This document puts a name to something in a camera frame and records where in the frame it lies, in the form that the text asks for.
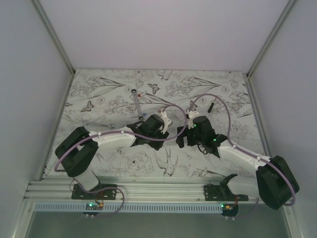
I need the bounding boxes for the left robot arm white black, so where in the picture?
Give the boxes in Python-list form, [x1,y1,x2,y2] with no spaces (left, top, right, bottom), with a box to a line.
[55,112,172,199]

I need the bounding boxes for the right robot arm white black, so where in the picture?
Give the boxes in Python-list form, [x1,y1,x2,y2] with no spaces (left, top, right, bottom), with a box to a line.
[176,116,300,210]

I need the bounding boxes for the black cylindrical pen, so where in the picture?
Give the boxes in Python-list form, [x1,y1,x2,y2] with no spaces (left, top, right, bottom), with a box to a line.
[208,102,214,113]

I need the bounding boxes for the silver combination wrench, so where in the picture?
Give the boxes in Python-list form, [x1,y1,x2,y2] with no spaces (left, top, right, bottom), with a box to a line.
[131,89,144,121]

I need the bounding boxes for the right controller board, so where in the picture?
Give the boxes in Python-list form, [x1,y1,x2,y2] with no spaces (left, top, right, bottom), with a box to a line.
[221,204,239,217]

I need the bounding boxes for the controller board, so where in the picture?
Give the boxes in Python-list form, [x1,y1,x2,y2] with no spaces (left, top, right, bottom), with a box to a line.
[85,202,104,211]
[221,204,239,217]

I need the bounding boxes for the left controller board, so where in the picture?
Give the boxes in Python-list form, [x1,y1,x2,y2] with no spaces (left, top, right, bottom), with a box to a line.
[85,202,104,211]

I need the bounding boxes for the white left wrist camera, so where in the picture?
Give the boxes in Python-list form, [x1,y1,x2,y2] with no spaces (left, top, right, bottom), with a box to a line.
[160,111,172,134]

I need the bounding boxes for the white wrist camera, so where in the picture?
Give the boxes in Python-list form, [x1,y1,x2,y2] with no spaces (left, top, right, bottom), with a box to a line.
[160,111,172,134]
[187,111,200,129]

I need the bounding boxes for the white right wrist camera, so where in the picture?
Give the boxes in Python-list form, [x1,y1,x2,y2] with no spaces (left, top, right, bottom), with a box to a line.
[187,111,200,129]

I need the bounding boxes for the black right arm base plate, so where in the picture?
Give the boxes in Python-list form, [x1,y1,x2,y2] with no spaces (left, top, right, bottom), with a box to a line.
[204,183,249,202]

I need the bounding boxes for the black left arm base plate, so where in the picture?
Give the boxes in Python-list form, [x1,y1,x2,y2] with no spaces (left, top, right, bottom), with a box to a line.
[71,184,117,200]

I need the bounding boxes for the aluminium mounting rail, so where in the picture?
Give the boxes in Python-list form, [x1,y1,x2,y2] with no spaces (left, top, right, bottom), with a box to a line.
[24,175,295,204]

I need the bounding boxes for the white slotted cable duct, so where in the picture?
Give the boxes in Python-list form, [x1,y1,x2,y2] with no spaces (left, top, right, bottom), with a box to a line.
[35,202,222,214]

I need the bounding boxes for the right aluminium frame post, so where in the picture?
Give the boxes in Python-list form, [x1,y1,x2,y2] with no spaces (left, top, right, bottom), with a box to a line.
[246,0,298,78]

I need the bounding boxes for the aluminium frame post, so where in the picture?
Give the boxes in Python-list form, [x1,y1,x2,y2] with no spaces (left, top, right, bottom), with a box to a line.
[30,0,76,75]
[246,0,298,78]

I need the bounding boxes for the left aluminium frame post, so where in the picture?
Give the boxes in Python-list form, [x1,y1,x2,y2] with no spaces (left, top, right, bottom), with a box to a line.
[30,0,76,75]

